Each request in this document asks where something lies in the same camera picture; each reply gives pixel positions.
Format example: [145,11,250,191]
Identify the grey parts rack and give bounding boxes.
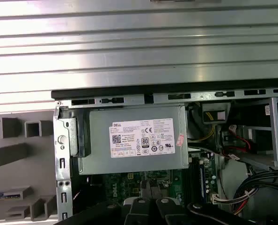
[0,110,58,222]

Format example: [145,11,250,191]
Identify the RAM slot black clips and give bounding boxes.
[196,159,200,202]
[187,159,193,202]

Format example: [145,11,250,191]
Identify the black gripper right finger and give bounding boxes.
[153,185,259,225]

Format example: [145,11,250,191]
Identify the red wire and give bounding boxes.
[227,125,254,154]

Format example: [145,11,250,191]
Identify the black PC case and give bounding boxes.
[51,88,278,225]

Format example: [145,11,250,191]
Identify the green motherboard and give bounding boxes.
[103,150,220,206]

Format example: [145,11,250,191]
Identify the CPU socket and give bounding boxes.
[152,172,177,191]

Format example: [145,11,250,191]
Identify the grey power supply unit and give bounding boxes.
[77,105,189,176]

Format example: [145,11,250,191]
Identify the yellow black power wires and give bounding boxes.
[195,111,217,143]

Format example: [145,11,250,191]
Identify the white wire connector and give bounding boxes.
[210,192,220,205]

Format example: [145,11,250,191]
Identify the grey metal drive bay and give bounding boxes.
[230,97,278,171]

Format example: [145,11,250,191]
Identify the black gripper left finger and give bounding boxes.
[64,180,154,225]

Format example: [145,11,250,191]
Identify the dark cable bundle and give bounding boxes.
[232,169,278,216]

